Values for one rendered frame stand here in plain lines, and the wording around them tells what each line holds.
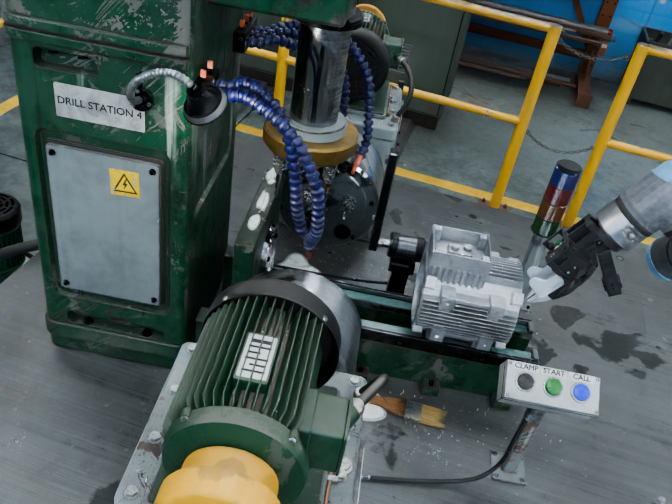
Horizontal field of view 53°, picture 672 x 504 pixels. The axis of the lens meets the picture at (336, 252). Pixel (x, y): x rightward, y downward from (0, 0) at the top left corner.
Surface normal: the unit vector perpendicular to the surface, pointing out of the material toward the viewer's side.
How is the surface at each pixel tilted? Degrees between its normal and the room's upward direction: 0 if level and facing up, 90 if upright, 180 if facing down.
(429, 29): 90
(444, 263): 90
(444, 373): 90
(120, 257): 90
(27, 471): 0
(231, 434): 70
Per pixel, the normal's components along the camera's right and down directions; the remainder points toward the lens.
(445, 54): -0.29, 0.54
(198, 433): -0.27, 0.28
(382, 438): 0.14, -0.79
